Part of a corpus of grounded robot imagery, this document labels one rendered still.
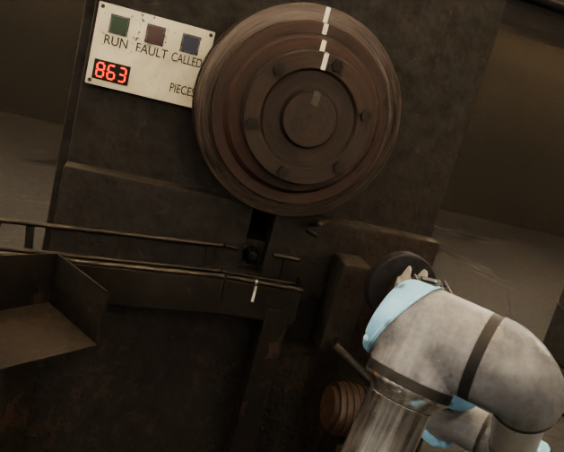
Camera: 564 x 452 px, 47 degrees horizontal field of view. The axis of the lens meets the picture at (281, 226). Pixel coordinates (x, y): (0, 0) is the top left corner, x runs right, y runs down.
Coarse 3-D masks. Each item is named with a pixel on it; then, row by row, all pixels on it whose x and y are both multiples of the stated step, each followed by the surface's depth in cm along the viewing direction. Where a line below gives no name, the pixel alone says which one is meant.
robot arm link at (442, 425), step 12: (432, 420) 114; (444, 420) 112; (456, 420) 112; (468, 420) 111; (480, 420) 111; (432, 432) 115; (444, 432) 113; (456, 432) 112; (468, 432) 111; (432, 444) 116; (444, 444) 115; (456, 444) 113; (468, 444) 111
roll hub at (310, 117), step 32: (288, 64) 130; (320, 64) 132; (256, 96) 131; (288, 96) 133; (320, 96) 133; (352, 96) 135; (256, 128) 133; (288, 128) 133; (320, 128) 135; (352, 128) 138; (256, 160) 135; (288, 160) 137; (320, 160) 139; (352, 160) 139
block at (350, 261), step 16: (336, 256) 160; (352, 256) 162; (336, 272) 158; (352, 272) 155; (336, 288) 156; (352, 288) 156; (320, 304) 164; (336, 304) 157; (352, 304) 158; (320, 320) 162; (336, 320) 158; (352, 320) 159; (320, 336) 160; (336, 336) 159
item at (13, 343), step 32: (0, 256) 125; (32, 256) 130; (0, 288) 128; (32, 288) 133; (64, 288) 132; (96, 288) 124; (0, 320) 126; (32, 320) 128; (64, 320) 130; (96, 320) 124; (0, 352) 115; (32, 352) 117; (64, 352) 119; (0, 384) 122; (32, 384) 125; (0, 416) 123; (0, 448) 125
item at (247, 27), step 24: (240, 24) 135; (264, 24) 136; (336, 24) 138; (360, 24) 139; (216, 48) 135; (384, 48) 142; (216, 72) 136; (384, 72) 143; (384, 144) 148; (216, 168) 142; (240, 192) 145
